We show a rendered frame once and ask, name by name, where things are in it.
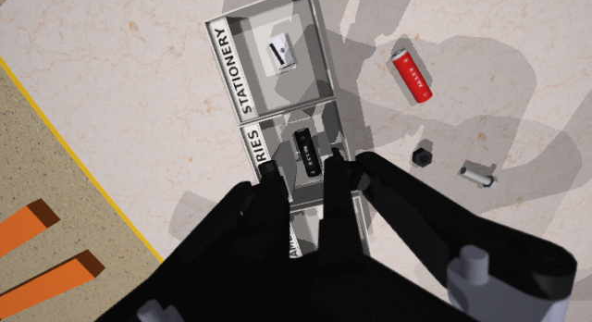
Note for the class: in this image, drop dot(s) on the black aa battery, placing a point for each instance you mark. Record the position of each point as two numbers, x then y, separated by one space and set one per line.
307 150

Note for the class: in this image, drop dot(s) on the grey metal bolt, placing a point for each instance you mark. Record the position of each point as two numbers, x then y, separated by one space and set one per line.
489 182

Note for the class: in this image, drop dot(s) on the red aa battery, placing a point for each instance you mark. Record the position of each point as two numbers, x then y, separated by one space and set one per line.
411 75

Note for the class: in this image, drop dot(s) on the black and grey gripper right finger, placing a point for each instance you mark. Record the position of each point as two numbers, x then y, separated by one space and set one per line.
492 272

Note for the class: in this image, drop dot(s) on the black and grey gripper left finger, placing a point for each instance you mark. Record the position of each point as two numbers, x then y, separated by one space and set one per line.
203 264

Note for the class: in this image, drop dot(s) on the black hex nut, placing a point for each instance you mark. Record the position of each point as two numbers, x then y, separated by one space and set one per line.
422 157

